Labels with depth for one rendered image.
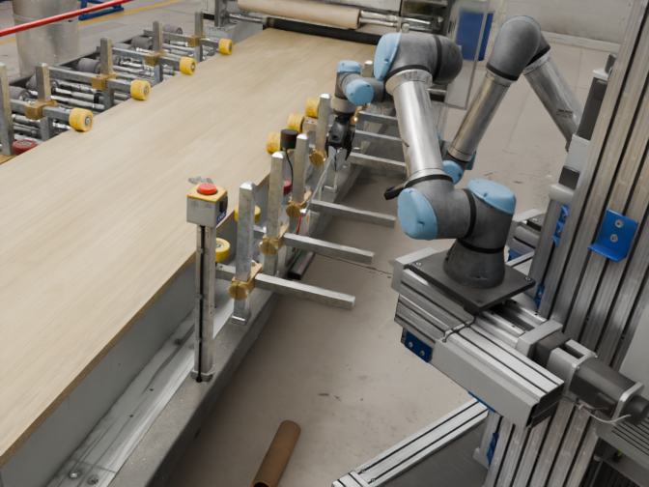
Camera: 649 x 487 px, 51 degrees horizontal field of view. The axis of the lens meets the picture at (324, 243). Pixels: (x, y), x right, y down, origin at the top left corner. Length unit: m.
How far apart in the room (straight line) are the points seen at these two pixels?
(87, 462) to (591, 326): 1.21
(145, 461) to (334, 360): 1.55
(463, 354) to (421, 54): 0.72
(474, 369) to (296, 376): 1.46
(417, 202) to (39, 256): 1.00
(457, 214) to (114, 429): 0.97
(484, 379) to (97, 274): 0.99
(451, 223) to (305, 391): 1.46
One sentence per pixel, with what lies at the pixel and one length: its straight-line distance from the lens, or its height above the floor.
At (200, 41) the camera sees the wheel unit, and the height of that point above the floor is 0.95.
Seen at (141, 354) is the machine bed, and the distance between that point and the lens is 1.94.
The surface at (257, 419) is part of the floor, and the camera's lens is 2.71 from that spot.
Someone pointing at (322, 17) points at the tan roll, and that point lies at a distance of 4.55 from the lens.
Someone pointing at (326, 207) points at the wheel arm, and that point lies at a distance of 2.34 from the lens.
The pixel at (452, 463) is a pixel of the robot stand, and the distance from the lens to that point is 2.39.
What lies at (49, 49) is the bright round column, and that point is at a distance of 5.97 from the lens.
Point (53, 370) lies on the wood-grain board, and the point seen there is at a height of 0.90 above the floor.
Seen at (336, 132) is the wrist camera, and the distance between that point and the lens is 2.21.
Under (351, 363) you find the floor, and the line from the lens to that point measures 3.02.
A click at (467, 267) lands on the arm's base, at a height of 1.08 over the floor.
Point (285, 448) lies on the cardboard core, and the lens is 2.51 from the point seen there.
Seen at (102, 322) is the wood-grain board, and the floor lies 0.90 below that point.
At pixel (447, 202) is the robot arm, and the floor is 1.25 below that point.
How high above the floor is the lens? 1.87
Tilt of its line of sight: 29 degrees down
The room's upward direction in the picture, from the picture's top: 7 degrees clockwise
